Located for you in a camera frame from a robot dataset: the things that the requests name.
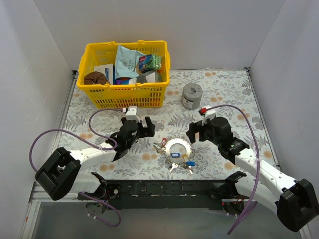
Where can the silver key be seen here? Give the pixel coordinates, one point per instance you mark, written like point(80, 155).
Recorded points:
point(172, 167)

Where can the blue key tag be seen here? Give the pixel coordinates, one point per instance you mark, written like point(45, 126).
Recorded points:
point(190, 163)

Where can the blue green sponge pack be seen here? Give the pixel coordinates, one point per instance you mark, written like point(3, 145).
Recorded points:
point(150, 62)

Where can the brown round pouch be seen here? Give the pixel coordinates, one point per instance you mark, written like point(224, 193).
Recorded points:
point(94, 78)

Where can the floral table mat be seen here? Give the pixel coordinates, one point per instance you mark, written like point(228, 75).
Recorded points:
point(232, 93)

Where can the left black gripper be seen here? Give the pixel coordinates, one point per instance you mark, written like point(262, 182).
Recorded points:
point(144, 128)

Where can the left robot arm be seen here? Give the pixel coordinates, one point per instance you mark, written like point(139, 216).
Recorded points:
point(61, 172)

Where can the key with blue white tag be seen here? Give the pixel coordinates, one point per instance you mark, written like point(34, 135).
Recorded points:
point(175, 155)

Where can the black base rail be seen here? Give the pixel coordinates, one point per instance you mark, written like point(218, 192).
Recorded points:
point(167, 194)

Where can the yellow key tag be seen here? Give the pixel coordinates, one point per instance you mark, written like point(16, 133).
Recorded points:
point(185, 158)

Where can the yellow plastic shopping basket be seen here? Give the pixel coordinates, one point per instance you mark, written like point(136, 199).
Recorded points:
point(147, 95)

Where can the light blue chips bag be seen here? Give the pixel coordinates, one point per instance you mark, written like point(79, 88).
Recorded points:
point(126, 62)

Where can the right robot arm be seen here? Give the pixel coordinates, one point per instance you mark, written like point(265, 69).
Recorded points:
point(294, 201)

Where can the white blue box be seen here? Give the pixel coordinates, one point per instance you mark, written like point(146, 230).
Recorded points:
point(108, 70)

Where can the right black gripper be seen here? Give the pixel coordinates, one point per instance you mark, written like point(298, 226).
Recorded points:
point(199, 132)

